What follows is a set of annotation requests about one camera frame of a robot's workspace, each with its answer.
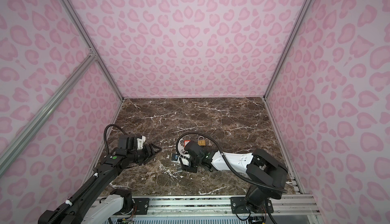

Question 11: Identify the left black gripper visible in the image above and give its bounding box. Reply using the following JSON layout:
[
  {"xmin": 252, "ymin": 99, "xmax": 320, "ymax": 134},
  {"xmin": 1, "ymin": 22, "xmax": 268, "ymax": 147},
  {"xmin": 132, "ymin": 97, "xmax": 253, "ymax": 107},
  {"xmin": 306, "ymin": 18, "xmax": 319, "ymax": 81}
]
[{"xmin": 128, "ymin": 142, "xmax": 162, "ymax": 165}]

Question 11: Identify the brass padlock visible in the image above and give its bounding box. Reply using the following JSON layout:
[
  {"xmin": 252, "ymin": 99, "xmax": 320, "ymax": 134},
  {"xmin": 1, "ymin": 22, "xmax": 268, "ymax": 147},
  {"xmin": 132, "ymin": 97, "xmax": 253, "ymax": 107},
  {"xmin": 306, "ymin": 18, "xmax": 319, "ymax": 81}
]
[{"xmin": 198, "ymin": 136, "xmax": 206, "ymax": 147}]

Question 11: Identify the red padlock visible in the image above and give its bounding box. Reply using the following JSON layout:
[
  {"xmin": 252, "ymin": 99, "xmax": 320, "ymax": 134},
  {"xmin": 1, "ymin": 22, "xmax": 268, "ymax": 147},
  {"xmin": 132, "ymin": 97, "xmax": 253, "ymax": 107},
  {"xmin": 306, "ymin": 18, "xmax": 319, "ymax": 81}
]
[{"xmin": 183, "ymin": 135, "xmax": 191, "ymax": 146}]

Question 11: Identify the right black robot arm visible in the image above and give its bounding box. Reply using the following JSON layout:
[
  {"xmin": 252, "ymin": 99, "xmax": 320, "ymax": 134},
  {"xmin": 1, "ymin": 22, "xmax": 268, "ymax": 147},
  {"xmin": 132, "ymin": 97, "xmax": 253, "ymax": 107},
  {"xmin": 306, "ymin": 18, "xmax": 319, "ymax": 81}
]
[{"xmin": 172, "ymin": 140, "xmax": 288, "ymax": 212}]

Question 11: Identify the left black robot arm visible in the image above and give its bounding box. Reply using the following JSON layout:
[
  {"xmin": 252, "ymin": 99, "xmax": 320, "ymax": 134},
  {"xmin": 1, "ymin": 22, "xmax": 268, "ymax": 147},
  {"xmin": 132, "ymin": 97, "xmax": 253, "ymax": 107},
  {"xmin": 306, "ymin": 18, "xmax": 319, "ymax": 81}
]
[{"xmin": 38, "ymin": 135, "xmax": 162, "ymax": 224}]

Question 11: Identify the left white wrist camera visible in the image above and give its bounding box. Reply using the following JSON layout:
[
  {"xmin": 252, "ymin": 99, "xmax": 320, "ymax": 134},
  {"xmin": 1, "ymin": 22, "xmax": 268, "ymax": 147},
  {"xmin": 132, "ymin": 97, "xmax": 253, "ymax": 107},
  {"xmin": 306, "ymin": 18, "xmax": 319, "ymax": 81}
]
[{"xmin": 118, "ymin": 135, "xmax": 146, "ymax": 151}]

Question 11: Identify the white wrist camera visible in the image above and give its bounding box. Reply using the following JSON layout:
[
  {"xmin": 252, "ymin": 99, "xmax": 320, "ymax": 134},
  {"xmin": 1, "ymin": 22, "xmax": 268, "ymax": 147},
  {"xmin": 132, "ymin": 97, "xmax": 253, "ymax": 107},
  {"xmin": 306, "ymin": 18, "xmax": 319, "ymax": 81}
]
[
  {"xmin": 171, "ymin": 153, "xmax": 189, "ymax": 166},
  {"xmin": 118, "ymin": 135, "xmax": 146, "ymax": 151}
]

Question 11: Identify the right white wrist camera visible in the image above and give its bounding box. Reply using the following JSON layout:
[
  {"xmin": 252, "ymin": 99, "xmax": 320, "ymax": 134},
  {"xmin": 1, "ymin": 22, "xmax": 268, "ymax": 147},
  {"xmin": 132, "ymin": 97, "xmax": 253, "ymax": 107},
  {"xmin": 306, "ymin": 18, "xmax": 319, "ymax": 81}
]
[{"xmin": 171, "ymin": 153, "xmax": 189, "ymax": 166}]

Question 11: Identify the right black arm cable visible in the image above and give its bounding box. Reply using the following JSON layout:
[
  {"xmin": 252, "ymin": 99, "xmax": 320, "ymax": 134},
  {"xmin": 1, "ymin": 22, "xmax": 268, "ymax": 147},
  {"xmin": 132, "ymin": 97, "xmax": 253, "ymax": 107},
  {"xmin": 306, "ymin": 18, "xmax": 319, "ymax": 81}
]
[{"xmin": 175, "ymin": 132, "xmax": 287, "ymax": 194}]

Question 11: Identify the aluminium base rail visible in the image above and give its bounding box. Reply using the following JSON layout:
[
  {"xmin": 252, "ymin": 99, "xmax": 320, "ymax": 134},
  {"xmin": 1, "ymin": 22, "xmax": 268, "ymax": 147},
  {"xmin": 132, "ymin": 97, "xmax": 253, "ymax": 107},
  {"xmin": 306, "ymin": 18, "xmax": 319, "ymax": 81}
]
[{"xmin": 82, "ymin": 195, "xmax": 321, "ymax": 219}]

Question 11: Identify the diagonal aluminium frame strut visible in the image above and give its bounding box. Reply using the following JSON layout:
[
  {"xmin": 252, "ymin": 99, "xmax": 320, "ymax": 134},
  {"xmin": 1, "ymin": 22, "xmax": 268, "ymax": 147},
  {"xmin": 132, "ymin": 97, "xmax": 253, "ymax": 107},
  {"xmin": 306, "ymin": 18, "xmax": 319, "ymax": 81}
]
[{"xmin": 1, "ymin": 52, "xmax": 95, "ymax": 176}]

